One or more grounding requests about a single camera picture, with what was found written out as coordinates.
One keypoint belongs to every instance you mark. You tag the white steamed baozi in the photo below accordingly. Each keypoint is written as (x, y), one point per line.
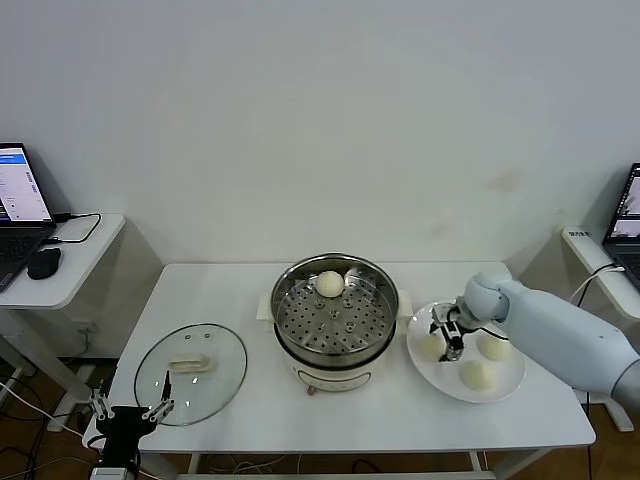
(494, 347)
(430, 348)
(476, 375)
(329, 284)

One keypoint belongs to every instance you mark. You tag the light blue right robot arm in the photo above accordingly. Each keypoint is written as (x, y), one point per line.
(560, 335)

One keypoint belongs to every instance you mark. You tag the black laptop with dark window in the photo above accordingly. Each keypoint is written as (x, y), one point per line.
(630, 200)

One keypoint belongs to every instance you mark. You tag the black computer mouse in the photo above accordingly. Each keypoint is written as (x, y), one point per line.
(44, 263)

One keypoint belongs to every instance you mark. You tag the white side table with label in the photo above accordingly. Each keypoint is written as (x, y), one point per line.
(582, 250)

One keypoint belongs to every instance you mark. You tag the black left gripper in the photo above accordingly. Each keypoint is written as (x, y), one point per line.
(125, 430)

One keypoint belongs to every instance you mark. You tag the round glass pot lid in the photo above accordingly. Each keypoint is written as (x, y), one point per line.
(192, 363)

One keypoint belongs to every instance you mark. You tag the white table frame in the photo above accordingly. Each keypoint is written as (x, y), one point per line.
(194, 464)

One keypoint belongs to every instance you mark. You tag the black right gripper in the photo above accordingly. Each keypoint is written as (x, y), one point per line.
(452, 314)

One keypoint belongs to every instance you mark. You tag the white labelled box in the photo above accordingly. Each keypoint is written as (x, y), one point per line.
(577, 233)

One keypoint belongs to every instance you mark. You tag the white round plate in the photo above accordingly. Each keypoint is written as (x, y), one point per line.
(510, 380)

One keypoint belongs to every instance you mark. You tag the white side table with mouse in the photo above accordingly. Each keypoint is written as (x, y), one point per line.
(89, 250)

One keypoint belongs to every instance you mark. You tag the steel perforated steamer basket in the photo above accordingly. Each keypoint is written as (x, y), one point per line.
(300, 325)

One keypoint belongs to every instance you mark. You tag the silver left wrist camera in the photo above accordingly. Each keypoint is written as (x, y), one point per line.
(109, 473)

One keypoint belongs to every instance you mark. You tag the black laptop with white window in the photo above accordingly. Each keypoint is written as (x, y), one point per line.
(20, 185)

